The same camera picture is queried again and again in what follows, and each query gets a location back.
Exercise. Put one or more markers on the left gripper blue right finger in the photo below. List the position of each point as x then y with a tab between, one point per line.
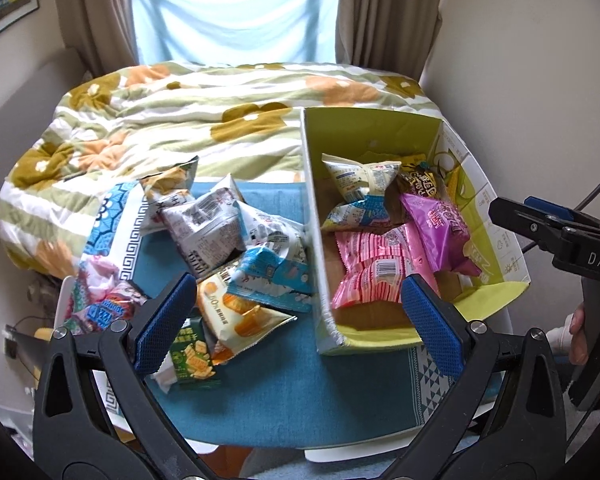
440	326

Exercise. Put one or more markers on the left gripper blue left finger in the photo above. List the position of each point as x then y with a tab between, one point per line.
157	323

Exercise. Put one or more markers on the pink snack bag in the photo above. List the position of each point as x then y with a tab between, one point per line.
375	265

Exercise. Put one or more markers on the purple snack bag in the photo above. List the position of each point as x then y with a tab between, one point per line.
435	235

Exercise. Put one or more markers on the gold chocolate snack bag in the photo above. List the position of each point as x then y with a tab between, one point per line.
416	176

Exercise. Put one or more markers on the beige snack bag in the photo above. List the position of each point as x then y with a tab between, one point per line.
363	187

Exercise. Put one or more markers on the small green cracker packet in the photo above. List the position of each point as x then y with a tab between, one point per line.
191	357

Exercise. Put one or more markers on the orange white snack packet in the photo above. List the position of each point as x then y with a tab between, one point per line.
236	323

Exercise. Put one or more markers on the blue red patterned snack bag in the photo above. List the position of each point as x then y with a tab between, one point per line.
98	297

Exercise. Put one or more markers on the grey white snack bag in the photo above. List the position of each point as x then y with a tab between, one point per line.
206	229

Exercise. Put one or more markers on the blue white snack bag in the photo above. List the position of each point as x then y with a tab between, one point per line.
273	269

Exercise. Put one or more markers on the brown chip bag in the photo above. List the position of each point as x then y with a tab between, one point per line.
166	188

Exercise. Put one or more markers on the teal patterned table cloth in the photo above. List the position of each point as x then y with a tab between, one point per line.
280	393

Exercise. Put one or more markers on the green cardboard box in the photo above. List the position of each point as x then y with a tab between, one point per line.
391	192

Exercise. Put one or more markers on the floral green white duvet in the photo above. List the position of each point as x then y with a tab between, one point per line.
241	120

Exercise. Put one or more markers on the grey headboard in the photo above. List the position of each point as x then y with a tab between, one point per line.
26	114

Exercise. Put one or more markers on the light blue window sheet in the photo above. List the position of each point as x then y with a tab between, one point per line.
235	32

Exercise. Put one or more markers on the right brown curtain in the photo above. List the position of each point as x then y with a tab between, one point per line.
392	35

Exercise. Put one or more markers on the brown curtain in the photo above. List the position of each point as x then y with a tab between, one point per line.
101	31
392	35

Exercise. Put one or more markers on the left brown curtain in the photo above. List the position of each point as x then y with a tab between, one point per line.
101	31

